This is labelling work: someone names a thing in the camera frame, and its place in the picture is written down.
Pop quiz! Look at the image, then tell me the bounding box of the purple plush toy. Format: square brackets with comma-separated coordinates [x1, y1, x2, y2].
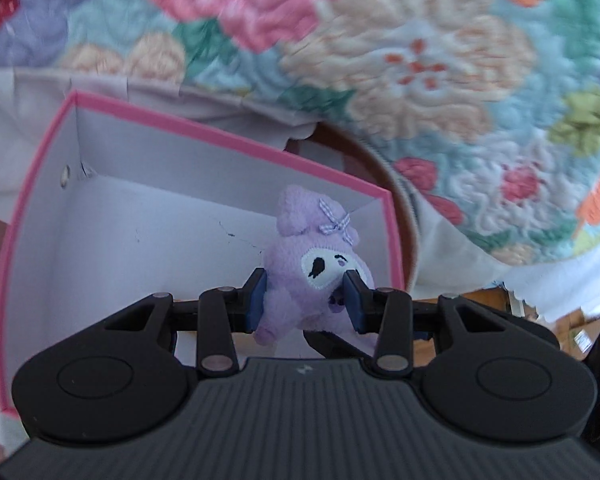
[254, 185, 375, 346]

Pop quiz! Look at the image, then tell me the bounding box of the pink cardboard box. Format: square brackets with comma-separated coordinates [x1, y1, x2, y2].
[0, 93, 404, 443]

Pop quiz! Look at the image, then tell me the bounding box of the floral quilt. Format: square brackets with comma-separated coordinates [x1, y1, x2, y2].
[0, 0, 600, 266]

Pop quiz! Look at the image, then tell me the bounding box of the white bed skirt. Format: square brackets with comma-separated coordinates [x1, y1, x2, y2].
[0, 68, 600, 321]

